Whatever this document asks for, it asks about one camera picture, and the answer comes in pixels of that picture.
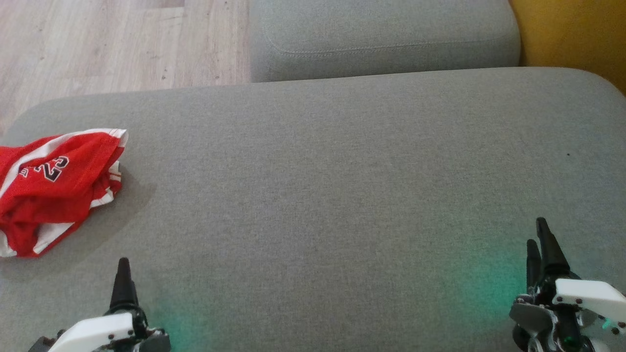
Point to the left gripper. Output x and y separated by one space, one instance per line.
98 332

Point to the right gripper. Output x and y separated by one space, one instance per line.
582 298

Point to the red mesh basketball shorts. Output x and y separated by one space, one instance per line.
54 195

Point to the grey ottoman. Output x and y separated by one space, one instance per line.
342 195

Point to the grey seamed sofa cushion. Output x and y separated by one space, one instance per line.
381 29

